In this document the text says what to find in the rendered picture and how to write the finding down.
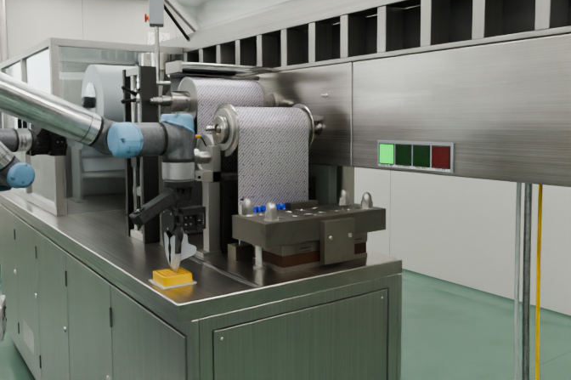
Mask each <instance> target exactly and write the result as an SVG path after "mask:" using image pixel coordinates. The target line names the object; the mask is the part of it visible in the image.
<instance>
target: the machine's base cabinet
mask: <svg viewBox="0 0 571 380"><path fill-rule="evenodd" d="M0 259H1V278H2V295H5V303H6V318H7V321H6V322H7V325H6V329H7V331H8V333H9V335H10V337H11V338H12V339H13V341H14V344H15V345H16V347H17V349H18V350H19V352H20V354H21V355H22V357H23V359H24V361H25V363H26V364H27V365H28V367H29V369H30V371H31V373H32V375H33V376H34V378H35V379H36V380H401V329H402V273H399V274H395V275H388V276H384V277H381V278H376V279H373V280H368V281H361V282H358V283H354V284H350V285H346V286H340V287H335V288H331V289H328V290H324V291H320V292H313V293H309V294H305V295H302V296H297V297H294V298H287V299H283V300H279V301H275V302H271V303H264V304H260V305H257V306H252V307H249V308H244V309H237V310H234V311H230V312H226V313H222V314H218V315H211V316H207V317H204V318H200V319H196V320H189V321H185V322H181V323H177V322H176V321H175V320H173V319H172V318H170V317H169V316H167V315H165V314H164V313H162V312H161V311H160V310H159V309H157V308H156V307H154V306H153V305H151V304H150V303H148V302H146V301H145V300H143V299H142V298H141V297H140V296H138V295H137V294H135V293H134V292H132V291H130V290H129V289H128V288H126V287H125V286H123V285H122V284H121V283H119V282H118V281H116V280H115V279H113V278H112V277H110V276H109V275H107V274H106V273H105V272H103V271H102V270H100V269H99V268H97V267H96V266H94V265H93V264H91V263H89V262H88V261H87V260H86V259H85V258H83V257H81V256H80V255H78V254H77V253H75V252H73V251H72V250H71V249H70V248H69V247H67V246H65V245H64V244H62V243H61V242H59V241H57V240H56V239H55V238H53V237H52V236H51V235H49V234H48V233H46V232H45V231H43V230H42V229H40V228H39V227H37V226H36V225H34V224H33V223H32V222H30V221H29V220H28V219H26V218H24V217H23V216H21V215H20V214H18V213H17V212H16V211H15V210H13V209H12V208H10V207H8V206H7V205H5V204H4V203H2V202H1V201H0Z"/></svg>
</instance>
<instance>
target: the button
mask: <svg viewBox="0 0 571 380"><path fill-rule="evenodd" d="M153 281H155V282H157V283H159V284H160V285H162V286H173V285H178V284H183V283H187V282H192V273H191V272H189V271H187V270H185V269H182V268H180V267H178V271H176V272H174V271H172V269H161V270H156V271H153Z"/></svg>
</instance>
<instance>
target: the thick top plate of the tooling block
mask: <svg viewBox="0 0 571 380"><path fill-rule="evenodd" d="M350 203H351V204H350V205H338V203H333V204H325V205H318V206H317V207H309V208H302V209H294V210H290V209H280V210H277V213H278V219H279V220H278V221H273V222H269V221H264V219H265V212H258V213H254V214H255V216H251V217H243V216H241V215H240V214H236V215H232V238H235V239H237V240H240V241H244V242H247V243H250V244H252V245H255V246H258V247H262V248H265V249H267V248H272V247H283V246H288V245H293V244H299V243H304V242H310V241H320V221H323V220H329V219H336V218H348V217H351V218H354V234H355V235H357V234H363V233H368V232H373V231H379V230H385V229H386V208H382V207H374V208H373V209H362V208H360V207H361V204H358V203H352V202H350Z"/></svg>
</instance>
